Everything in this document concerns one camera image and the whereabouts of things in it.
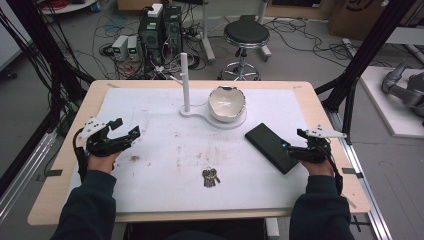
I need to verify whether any grey power supply unit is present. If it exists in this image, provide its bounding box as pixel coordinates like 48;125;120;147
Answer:
111;34;129;61
126;35;140;62

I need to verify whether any white table mat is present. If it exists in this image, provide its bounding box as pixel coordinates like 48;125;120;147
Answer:
68;87;318;214

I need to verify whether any white stand with post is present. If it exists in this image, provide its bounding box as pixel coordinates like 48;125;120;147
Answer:
169;52;248;130

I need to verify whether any black computer tower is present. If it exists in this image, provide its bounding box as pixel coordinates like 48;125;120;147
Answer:
137;12;166;68
162;4;184;64

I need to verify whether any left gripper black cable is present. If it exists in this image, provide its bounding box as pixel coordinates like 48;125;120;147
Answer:
72;128;90;184

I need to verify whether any white eggshell-shaped bowl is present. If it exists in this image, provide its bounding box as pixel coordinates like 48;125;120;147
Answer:
207;85;247;123

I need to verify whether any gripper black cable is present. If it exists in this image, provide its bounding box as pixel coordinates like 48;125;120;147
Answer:
72;128;90;184
318;141;344;197

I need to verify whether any person's right hand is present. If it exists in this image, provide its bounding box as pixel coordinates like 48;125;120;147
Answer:
298;159;335;178

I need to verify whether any person's left hand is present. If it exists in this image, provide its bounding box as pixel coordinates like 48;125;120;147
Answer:
87;151;122;175

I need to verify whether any black round stool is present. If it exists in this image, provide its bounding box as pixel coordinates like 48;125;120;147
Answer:
218;19;271;82

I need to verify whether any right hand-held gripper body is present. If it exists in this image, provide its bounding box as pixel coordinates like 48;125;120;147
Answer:
288;124;348;164

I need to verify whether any cardboard box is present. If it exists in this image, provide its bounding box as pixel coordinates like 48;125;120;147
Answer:
328;0;401;42

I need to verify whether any bunch of keys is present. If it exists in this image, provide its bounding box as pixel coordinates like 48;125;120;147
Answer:
201;166;222;189

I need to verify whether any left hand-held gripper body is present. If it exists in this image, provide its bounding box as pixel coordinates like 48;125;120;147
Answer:
77;116;133;158

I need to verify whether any black power bank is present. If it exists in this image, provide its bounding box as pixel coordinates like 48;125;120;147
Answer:
244;122;300;176

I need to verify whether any white floor board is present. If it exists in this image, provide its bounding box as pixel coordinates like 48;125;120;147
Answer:
359;65;424;139

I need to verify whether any black metal frame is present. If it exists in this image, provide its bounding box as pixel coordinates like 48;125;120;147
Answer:
314;0;424;144
0;0;96;198

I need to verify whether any white table leg stand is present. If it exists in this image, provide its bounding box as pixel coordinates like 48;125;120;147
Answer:
199;0;217;64

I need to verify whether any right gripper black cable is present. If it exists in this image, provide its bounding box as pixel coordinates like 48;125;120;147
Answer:
318;141;344;197

